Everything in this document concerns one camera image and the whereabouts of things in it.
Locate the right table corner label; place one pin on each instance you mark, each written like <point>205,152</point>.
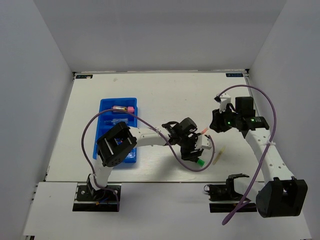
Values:
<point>234,75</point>

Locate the pink cap crayon tube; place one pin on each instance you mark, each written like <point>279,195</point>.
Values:
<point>129,109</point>

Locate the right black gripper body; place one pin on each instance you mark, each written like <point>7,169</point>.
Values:
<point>226,120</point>

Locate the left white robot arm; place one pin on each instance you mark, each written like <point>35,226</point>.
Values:
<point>115,145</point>

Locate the green cap black highlighter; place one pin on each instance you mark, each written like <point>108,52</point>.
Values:
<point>200,162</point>

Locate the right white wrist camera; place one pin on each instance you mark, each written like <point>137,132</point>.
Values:
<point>224,99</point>

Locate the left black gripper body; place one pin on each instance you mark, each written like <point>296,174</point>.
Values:
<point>188,144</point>

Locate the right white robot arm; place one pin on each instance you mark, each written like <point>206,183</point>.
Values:
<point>281,194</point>

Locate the left table corner label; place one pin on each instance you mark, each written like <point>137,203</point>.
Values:
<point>84,76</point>

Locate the table corner label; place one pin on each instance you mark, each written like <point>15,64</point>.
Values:
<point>234,75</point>
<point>84,76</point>

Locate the blue compartment tray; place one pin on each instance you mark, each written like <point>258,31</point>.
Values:
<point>108,103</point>

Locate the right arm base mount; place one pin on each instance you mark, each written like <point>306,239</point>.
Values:
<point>220,201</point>

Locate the clear spray bottle blue cap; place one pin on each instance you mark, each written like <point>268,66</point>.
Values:
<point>115,121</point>

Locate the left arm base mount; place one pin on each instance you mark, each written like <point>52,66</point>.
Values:
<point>103,201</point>

